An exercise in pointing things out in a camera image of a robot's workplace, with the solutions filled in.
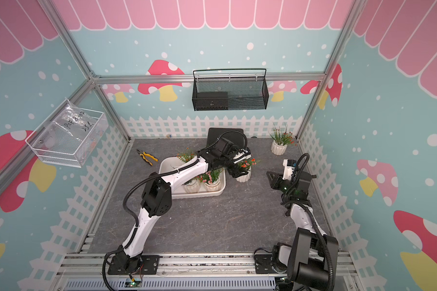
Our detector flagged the clear acrylic wall bin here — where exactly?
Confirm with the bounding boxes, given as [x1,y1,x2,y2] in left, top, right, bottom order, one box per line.
[25,99,109,168]

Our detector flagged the black plastic tool case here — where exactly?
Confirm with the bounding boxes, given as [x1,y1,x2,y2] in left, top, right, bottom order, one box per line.
[206,127,245,147]

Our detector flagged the pink flower pot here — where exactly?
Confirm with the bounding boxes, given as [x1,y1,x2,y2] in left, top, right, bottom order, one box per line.
[183,178,200,194]
[198,169,223,192]

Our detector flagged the grass pot corner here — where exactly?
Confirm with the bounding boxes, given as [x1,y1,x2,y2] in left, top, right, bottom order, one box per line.
[270,126,295,156]

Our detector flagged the yellow handled pliers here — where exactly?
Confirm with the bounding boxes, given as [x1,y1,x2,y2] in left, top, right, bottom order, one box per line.
[136,149,159,166]

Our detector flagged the white plastic storage box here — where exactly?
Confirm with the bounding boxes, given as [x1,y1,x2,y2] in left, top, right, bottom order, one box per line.
[159,157,227,200]

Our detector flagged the black wire mesh basket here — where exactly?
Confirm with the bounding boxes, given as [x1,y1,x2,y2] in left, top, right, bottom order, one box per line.
[192,68,269,111]

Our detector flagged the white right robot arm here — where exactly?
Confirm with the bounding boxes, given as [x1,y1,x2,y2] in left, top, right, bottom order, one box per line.
[252,153,339,291]

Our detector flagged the black box in basket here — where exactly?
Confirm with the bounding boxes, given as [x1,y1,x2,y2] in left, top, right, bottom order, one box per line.
[193,92,228,111]

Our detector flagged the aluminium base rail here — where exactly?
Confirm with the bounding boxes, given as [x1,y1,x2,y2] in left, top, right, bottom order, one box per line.
[50,252,358,291]

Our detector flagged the orange flower pot front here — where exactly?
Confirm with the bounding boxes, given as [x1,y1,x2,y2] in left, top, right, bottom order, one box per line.
[177,148,197,163]

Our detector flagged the red flower pot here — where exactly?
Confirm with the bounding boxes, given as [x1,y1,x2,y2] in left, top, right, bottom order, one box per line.
[236,158,260,183]

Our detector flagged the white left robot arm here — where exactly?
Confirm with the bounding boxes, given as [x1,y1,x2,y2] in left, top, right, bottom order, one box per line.
[102,129,251,291]

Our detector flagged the pink flower pot front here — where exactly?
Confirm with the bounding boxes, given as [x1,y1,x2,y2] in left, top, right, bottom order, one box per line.
[183,178,200,194]

